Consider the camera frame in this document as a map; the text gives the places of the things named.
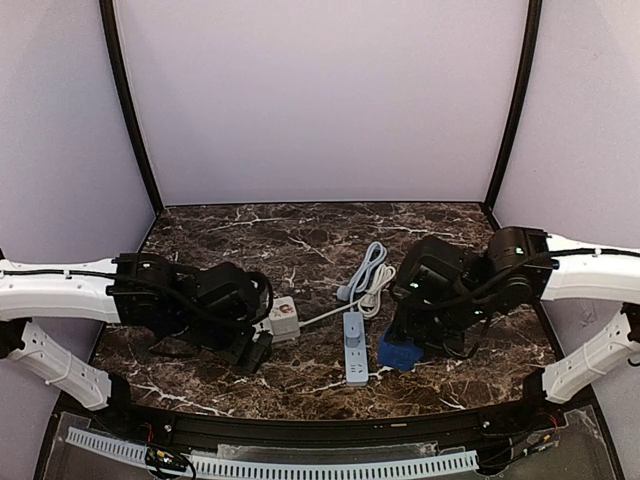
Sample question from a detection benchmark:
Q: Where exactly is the white cube socket adapter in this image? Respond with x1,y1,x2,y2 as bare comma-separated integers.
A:
269,296,300,343

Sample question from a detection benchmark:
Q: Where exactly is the blue cube socket adapter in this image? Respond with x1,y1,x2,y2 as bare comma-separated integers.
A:
377,337,424,372

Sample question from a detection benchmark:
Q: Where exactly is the light blue USB charger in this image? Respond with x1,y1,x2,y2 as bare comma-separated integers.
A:
345,322,363,349

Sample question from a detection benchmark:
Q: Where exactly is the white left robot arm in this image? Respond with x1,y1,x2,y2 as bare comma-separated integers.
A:
1,253,274,411

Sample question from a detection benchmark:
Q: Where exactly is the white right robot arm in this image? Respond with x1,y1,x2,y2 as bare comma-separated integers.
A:
378,227,639,404

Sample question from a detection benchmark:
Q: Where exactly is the light blue power strip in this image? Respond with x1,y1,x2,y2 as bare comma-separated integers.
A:
343,312,369,386

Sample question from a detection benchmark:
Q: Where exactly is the small circuit board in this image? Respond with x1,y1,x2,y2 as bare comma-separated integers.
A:
145,447,189,472

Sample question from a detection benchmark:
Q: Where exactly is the white power cable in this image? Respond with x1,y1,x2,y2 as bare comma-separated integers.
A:
298,263,397,329

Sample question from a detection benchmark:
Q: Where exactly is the light blue power cable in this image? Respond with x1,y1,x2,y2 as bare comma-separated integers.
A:
335,241,387,316

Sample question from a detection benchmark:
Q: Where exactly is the white slotted cable duct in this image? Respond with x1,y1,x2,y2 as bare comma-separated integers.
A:
65,427,479,479

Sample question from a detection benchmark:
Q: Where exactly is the black frame rail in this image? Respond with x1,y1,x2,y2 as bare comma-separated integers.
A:
47,387,626,480

